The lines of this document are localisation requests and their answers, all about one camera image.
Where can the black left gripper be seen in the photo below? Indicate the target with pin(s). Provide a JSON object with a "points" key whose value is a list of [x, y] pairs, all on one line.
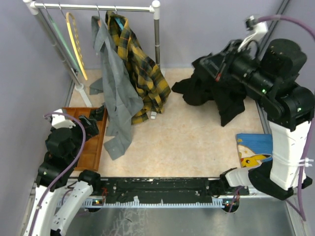
{"points": [[91, 129]]}

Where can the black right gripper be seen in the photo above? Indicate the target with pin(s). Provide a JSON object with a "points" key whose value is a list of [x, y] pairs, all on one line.
{"points": [[217, 65]]}

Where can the black shirt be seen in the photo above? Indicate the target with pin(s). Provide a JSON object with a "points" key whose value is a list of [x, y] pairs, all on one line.
{"points": [[200, 88]]}

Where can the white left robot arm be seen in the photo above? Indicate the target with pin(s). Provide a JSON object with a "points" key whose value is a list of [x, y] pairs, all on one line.
{"points": [[64, 146]]}

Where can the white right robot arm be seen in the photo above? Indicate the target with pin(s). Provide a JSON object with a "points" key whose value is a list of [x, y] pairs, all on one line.
{"points": [[290, 109]]}

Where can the grey shirt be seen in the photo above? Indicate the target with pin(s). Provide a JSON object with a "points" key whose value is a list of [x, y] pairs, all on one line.
{"points": [[120, 97]]}

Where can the yellow plaid shirt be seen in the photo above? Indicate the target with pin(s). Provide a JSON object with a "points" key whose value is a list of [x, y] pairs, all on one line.
{"points": [[145, 75]]}

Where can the green hanger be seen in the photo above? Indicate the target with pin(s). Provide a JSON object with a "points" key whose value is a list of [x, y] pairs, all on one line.
{"points": [[62, 39]]}

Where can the yellow hanger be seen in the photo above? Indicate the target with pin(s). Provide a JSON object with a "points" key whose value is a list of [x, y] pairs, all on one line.
{"points": [[74, 39]]}

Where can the dark patterned rolled cloth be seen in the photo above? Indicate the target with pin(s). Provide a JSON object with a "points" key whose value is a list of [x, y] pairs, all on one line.
{"points": [[97, 114]]}

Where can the orange wooden tray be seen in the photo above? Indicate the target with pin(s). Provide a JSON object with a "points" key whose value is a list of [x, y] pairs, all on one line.
{"points": [[90, 156]]}

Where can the blue pikachu cloth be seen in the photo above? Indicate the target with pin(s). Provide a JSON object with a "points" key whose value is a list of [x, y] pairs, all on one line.
{"points": [[254, 149]]}

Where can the white clothes rack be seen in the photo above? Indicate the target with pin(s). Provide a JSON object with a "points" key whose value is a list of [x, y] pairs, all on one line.
{"points": [[35, 9]]}

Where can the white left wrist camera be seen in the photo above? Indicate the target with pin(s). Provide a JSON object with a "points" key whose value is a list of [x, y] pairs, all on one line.
{"points": [[60, 121]]}

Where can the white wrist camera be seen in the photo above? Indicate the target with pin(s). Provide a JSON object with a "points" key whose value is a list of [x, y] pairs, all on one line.
{"points": [[256, 31], [60, 121]]}

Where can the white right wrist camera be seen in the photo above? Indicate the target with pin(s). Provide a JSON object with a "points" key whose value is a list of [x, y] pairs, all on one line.
{"points": [[256, 31]]}

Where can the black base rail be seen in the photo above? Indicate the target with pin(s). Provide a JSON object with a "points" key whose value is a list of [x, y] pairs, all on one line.
{"points": [[157, 190]]}

